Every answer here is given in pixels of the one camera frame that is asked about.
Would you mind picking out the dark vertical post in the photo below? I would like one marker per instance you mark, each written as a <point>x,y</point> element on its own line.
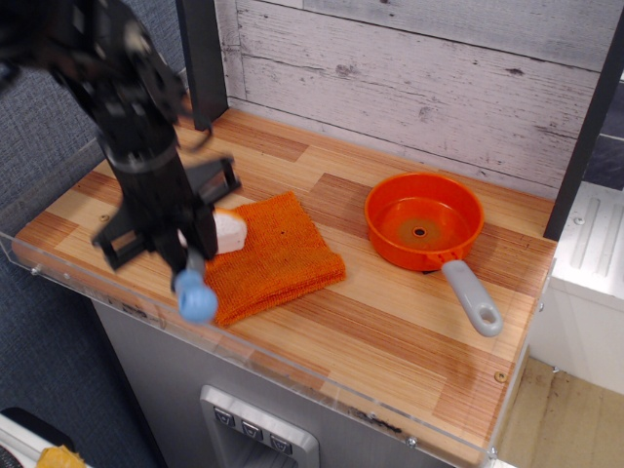
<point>595,117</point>
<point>203,59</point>

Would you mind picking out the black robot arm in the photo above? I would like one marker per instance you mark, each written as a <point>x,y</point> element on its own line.
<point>102,54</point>

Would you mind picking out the dark vertical post right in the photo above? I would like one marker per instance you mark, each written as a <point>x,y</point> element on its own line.
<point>595,117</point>

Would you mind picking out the orange toy pan grey handle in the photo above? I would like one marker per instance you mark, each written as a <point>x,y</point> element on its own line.
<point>426,223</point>

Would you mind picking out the white orange-rind toy cheese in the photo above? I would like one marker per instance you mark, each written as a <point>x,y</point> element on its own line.
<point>231,231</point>

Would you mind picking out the dark vertical post left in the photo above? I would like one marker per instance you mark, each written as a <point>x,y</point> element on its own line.
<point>203,59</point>

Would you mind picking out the clear acrylic edge guard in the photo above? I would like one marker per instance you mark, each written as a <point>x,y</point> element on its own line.
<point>389,348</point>

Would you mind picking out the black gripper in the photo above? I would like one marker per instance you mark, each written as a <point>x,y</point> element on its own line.
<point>160,197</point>

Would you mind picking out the grey and blue toy scoop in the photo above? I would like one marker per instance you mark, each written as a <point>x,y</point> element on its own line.
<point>197,303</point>

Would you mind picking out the grey cabinet with dispenser panel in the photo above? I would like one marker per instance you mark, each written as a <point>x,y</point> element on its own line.
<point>207,411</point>

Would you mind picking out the orange knitted cloth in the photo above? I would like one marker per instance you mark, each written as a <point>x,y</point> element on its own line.
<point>284,258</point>

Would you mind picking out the white plastic unit right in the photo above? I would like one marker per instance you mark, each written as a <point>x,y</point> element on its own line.
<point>578,327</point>

